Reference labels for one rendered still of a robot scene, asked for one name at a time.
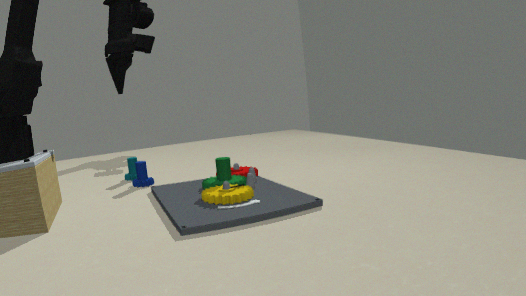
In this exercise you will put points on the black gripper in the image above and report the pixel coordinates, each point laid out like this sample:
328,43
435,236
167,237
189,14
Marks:
119,46

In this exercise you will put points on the dark green gear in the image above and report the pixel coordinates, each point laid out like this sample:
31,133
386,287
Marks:
223,174

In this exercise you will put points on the red gear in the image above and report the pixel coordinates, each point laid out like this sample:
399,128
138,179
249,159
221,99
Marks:
243,171

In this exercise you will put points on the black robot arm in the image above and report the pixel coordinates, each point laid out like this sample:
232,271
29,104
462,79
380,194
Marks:
20,73

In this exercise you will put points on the teal gear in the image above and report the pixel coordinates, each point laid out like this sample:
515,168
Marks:
131,168

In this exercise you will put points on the yellow gear with black stripe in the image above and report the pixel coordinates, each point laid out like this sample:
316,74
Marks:
218,195

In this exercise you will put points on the blue gear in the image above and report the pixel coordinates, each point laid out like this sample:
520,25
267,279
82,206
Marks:
142,176

